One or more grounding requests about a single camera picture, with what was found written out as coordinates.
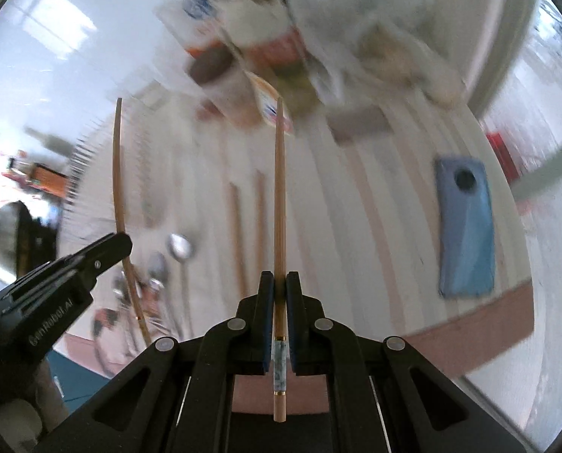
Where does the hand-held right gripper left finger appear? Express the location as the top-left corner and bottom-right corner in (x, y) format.
(33, 271), (276, 453)

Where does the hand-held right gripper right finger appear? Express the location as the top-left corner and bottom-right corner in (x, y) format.
(285, 271), (529, 453)

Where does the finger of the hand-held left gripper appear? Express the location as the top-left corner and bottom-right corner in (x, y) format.
(71, 232), (134, 288)

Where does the clear plastic basket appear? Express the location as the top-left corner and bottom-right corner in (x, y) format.
(63, 80), (201, 341)

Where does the person's left forearm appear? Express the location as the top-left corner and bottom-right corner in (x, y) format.
(38, 354), (73, 430)

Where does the steel wok lid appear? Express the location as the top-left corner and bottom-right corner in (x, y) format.
(0, 202), (43, 278)

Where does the blue smartphone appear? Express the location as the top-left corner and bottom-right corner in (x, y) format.
(434, 155), (496, 299)

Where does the glass jar with brown lid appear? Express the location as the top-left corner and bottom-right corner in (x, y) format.
(186, 47), (263, 128)

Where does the small brown block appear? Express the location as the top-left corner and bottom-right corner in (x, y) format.
(328, 106), (390, 148)

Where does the small seasoning packet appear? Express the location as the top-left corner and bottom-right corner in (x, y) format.
(248, 73), (296, 137)

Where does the salt packet with blue emblem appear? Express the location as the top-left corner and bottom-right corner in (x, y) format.
(157, 0), (227, 54)

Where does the red object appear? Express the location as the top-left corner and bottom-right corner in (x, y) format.
(486, 129), (512, 153)

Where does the clear plastic bag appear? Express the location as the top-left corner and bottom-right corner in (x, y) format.
(285, 0), (468, 107)

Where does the frosted glass door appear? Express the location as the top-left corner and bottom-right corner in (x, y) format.
(479, 0), (562, 435)

